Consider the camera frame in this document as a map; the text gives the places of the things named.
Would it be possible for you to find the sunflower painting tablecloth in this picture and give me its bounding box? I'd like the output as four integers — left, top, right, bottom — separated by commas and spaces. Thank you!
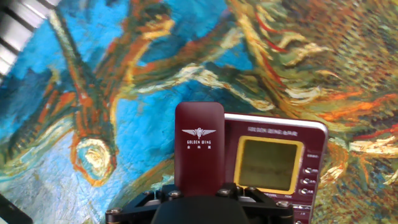
0, 0, 398, 224

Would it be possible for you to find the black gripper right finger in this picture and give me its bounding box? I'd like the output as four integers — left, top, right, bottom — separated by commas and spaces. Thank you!
216, 182, 295, 224

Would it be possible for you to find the maroon telephone handset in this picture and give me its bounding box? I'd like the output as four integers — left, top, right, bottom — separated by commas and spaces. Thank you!
174, 101, 225, 197

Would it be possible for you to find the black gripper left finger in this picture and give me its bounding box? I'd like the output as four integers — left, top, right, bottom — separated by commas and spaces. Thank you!
104, 184, 184, 224

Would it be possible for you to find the maroon telephone base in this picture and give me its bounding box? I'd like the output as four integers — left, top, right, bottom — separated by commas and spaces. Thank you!
223, 112, 330, 224

